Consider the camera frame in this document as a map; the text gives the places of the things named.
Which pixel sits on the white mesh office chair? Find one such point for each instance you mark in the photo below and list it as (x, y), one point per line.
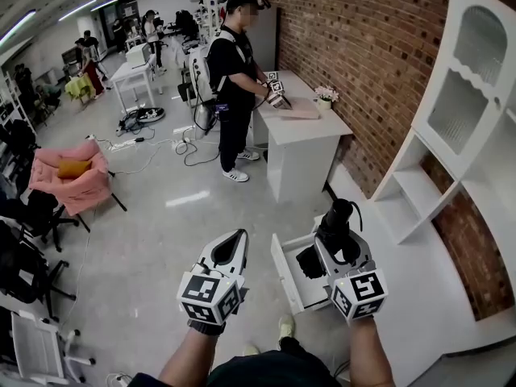
(36, 349)

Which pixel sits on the person's left forearm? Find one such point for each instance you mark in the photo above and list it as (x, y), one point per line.
(185, 361)

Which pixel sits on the dark knit glove cuff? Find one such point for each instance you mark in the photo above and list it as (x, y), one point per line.
(205, 327)

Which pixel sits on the person's left shoe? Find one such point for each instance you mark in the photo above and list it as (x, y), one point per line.
(252, 349)

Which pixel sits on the person's shoe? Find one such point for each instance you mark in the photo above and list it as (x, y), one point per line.
(286, 327)
(252, 349)

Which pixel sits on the pink armchair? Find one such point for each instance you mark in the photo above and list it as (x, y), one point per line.
(80, 192)

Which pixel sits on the white floor power strip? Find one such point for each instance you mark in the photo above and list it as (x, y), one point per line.
(180, 142)

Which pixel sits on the white box appliance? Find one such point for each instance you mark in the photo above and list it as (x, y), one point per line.
(137, 55)

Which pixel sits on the white hutch shelf unit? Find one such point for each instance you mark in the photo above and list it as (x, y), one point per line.
(459, 107)

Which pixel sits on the person's right shoe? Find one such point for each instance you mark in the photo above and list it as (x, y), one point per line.
(286, 327)

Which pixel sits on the ceiling light strip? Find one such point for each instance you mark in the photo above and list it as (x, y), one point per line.
(78, 9)
(16, 26)

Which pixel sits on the black umbrella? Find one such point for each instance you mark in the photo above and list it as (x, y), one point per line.
(336, 216)

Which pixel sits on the orange cushion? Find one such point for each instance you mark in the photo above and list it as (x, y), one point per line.
(72, 169)

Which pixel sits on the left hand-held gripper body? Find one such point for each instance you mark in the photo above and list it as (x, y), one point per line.
(201, 292)

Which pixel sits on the grey metal cabinet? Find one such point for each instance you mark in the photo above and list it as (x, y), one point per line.
(268, 38)

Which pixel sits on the person's right forearm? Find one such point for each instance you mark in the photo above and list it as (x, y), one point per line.
(371, 357)

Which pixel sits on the yellow-green tablecloth table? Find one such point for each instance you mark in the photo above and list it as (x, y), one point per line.
(78, 87)

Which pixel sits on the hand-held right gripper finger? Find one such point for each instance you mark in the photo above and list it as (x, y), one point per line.
(324, 258)
(364, 252)

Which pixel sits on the white drawer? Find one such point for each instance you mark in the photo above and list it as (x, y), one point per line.
(288, 272)

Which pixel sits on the black office chair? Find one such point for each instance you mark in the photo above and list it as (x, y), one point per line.
(24, 272)
(40, 212)

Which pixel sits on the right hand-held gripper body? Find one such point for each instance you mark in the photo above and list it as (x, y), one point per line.
(363, 292)

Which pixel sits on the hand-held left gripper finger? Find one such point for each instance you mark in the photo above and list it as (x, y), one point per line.
(205, 256)
(242, 260)

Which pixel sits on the white background table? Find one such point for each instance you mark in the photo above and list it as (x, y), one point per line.
(129, 77)

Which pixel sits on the person's dark clothing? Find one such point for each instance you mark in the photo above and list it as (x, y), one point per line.
(262, 371)

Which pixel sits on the black round floor device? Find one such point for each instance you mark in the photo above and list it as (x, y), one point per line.
(149, 114)

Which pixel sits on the flat pink box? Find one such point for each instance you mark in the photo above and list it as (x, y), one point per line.
(304, 110)

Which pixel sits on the pink flowers in white pot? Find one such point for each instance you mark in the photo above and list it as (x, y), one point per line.
(325, 95)

